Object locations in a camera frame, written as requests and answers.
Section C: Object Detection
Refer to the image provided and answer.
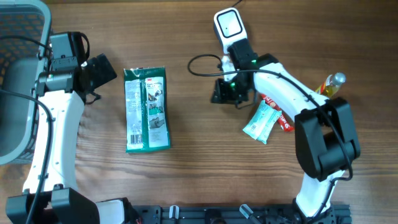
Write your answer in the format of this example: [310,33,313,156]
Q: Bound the light green plastic sachet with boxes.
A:
[243,100,282,144]

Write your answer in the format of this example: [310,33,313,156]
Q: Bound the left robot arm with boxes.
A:
[6,32,130,223]

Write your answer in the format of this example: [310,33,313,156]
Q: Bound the white barcode scanner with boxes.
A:
[213,7,248,54]

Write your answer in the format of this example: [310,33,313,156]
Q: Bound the red Nescafe coffee stick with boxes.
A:
[261,94,294,132]

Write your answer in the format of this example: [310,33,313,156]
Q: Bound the grey plastic mesh basket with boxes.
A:
[1,0,52,165]

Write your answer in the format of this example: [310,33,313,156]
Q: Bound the green 3M gloves package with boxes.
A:
[124,67,171,154]

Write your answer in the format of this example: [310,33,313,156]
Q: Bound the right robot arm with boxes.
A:
[211,38,361,223]

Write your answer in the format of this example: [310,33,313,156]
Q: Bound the yellow oil bottle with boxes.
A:
[315,72,346,98]

